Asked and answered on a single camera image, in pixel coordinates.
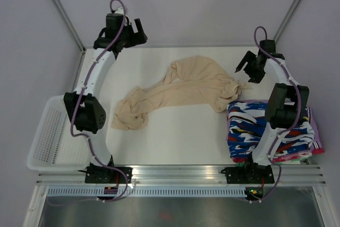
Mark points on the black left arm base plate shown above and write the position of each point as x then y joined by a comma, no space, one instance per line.
101,175

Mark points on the right aluminium frame post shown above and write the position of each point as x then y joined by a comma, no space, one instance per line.
286,19

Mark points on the aluminium frame post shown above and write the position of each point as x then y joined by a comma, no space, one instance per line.
69,25
286,19

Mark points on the white perforated plastic basket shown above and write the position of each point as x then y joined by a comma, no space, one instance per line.
54,149

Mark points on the folded clothes stack underneath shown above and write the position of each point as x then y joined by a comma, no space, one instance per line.
317,147

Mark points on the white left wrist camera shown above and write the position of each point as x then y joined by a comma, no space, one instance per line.
119,10

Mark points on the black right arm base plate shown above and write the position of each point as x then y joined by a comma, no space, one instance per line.
253,175

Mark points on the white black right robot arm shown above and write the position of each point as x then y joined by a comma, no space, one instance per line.
286,104

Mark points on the beige trousers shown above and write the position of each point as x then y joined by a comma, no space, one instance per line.
190,81

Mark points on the left aluminium frame post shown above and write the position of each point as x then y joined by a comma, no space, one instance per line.
69,25

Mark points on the blue patterned folded trousers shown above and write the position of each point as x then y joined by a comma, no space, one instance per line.
247,131

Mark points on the white slotted cable duct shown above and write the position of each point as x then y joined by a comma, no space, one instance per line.
147,191

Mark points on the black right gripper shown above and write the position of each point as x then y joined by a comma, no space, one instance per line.
256,77

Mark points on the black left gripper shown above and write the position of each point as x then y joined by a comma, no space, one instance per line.
138,38

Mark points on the aluminium mounting rail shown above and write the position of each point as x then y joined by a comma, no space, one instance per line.
190,175

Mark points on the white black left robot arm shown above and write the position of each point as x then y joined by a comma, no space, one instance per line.
86,113

